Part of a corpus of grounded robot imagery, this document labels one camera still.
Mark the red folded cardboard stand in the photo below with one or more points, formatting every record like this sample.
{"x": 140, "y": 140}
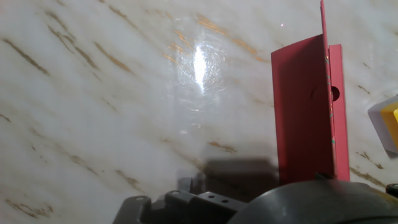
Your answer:
{"x": 301, "y": 124}

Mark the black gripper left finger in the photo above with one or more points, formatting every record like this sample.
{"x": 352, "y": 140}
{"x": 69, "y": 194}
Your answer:
{"x": 202, "y": 208}

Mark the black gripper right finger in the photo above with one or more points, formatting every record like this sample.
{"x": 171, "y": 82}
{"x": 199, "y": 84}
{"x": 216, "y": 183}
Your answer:
{"x": 392, "y": 190}

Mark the green button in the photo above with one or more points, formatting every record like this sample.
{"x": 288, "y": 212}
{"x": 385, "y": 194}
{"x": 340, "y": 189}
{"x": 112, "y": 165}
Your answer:
{"x": 388, "y": 124}

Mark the marble pattern board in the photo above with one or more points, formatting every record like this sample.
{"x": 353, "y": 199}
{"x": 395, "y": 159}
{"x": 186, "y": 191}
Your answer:
{"x": 93, "y": 109}

